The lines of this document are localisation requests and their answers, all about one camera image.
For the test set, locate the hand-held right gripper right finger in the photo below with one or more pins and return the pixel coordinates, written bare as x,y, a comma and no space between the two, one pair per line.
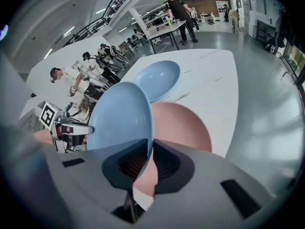
202,175

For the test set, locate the large light blue plate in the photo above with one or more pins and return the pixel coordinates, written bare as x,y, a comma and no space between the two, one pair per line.
121,113

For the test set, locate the black stair railing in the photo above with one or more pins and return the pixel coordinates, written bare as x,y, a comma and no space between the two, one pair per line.
100,15

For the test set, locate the person's left forearm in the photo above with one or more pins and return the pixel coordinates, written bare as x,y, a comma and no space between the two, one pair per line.
43,136

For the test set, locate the small light blue plate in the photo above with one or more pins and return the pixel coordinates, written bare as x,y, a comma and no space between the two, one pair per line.
158,80

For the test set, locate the white shelf unit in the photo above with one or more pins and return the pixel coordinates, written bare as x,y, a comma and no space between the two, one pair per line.
222,7

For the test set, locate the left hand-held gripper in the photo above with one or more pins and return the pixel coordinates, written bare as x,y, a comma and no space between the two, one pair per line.
51,118

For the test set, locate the green bottle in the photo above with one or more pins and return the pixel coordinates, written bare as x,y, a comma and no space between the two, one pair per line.
169,22

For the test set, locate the white table with black legs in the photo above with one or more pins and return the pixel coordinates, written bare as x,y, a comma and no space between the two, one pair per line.
166,30

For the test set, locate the pink plate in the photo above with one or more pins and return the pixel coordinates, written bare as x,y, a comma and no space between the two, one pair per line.
181,125

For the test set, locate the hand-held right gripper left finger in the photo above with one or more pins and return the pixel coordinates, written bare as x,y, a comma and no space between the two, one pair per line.
90,175

